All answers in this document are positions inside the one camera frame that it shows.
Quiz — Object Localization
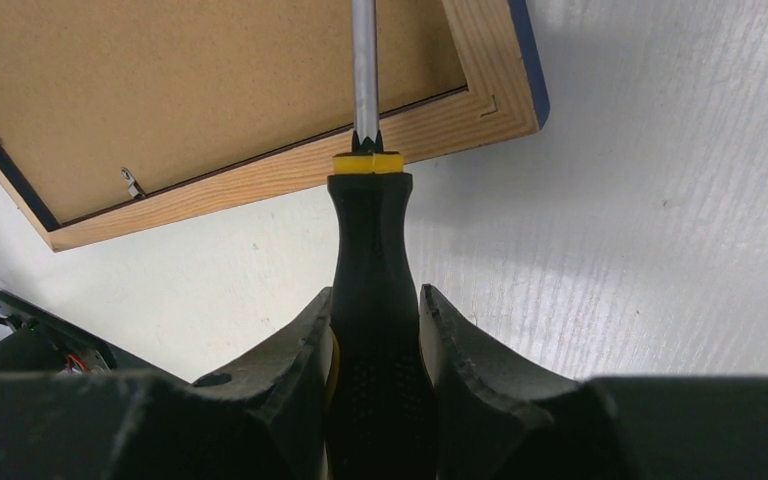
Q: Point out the blue wooden picture frame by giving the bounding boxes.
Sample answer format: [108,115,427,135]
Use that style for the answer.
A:
[0,1,549,251]

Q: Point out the black yellow screwdriver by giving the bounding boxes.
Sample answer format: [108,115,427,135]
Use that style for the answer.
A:
[325,1,438,479]

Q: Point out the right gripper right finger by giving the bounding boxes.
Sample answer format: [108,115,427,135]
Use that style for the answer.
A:
[420,285,768,479]

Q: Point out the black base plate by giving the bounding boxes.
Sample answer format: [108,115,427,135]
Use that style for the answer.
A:
[0,289,184,384]

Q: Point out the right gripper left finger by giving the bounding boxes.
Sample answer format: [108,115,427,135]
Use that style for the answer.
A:
[0,289,332,479]

